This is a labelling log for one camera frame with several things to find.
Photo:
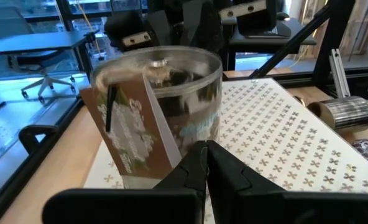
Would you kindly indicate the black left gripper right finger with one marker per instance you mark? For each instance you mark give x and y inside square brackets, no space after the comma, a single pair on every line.
[296,208]

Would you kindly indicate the black gantry post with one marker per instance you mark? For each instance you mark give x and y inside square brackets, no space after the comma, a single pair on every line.
[330,31]

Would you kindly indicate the silver ribbed candle jar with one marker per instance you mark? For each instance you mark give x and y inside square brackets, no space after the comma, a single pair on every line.
[348,113]

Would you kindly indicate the white perforated metal shelf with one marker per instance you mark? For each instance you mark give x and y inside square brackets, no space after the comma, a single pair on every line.
[280,140]

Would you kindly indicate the dark background desk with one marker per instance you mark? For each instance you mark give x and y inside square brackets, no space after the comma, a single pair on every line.
[31,42]

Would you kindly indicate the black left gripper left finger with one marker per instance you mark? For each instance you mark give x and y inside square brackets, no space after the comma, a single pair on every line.
[125,208]

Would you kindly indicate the white base office chair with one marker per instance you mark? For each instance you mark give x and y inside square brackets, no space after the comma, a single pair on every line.
[44,79]

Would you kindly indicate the silver aluminium extrusion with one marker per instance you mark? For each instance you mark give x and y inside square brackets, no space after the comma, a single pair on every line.
[339,73]

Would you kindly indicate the clear glass jar with tag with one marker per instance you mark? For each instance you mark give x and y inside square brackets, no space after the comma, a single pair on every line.
[190,93]

